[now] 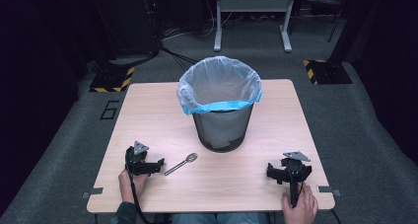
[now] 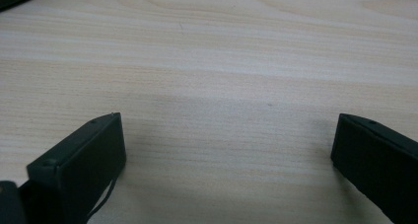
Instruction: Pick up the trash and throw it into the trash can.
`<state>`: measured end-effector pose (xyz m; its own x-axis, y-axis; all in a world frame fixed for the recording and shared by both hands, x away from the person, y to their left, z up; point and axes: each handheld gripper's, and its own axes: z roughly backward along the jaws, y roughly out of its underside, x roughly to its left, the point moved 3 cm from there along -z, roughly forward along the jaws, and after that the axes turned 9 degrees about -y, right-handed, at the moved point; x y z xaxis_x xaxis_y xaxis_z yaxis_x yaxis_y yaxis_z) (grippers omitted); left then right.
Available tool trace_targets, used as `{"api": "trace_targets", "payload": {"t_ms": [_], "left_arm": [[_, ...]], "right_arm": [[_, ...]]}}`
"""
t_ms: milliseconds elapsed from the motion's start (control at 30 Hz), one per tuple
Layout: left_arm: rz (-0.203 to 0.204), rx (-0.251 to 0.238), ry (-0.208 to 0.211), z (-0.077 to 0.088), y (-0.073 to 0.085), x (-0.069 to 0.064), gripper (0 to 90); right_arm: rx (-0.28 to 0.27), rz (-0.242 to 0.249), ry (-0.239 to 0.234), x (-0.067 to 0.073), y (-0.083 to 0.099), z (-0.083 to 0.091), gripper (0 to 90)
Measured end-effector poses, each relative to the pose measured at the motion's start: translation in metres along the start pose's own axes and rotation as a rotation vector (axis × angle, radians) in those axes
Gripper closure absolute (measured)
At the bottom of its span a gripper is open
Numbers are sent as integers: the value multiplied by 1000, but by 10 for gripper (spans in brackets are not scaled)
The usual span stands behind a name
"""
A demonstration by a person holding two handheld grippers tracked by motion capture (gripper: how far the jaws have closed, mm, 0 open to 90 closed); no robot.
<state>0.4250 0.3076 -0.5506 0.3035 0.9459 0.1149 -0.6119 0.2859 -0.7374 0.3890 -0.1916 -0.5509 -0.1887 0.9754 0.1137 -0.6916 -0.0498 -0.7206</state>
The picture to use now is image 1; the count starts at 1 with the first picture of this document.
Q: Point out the blue plastic bin bag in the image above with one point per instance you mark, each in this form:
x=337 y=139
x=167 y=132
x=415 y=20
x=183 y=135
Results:
x=219 y=84

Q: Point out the metal spoon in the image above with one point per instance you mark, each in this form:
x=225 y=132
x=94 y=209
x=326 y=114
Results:
x=181 y=164

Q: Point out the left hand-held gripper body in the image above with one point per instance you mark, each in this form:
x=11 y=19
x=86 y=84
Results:
x=136 y=160

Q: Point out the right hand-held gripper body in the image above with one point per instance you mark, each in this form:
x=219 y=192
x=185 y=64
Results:
x=293 y=171

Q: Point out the white metal stand frame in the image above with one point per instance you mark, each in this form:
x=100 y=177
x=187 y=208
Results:
x=251 y=7

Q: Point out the person's right hand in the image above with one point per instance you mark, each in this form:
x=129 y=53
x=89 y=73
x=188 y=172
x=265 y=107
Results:
x=301 y=207

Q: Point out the black mesh trash bin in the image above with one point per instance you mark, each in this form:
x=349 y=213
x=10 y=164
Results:
x=223 y=132

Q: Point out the person's legs in jeans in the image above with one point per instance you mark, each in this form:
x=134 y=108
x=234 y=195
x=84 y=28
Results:
x=219 y=218

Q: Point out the black yellow striped base plate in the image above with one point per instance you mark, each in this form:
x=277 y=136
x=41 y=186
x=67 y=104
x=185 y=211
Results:
x=327 y=72
x=112 y=79

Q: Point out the grey table edge bracket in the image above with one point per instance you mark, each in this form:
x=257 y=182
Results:
x=329 y=190
x=92 y=192

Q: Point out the person's left hand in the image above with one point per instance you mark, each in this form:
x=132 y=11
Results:
x=130 y=185

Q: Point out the black stand pole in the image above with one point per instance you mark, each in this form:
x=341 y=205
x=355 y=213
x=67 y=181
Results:
x=338 y=26

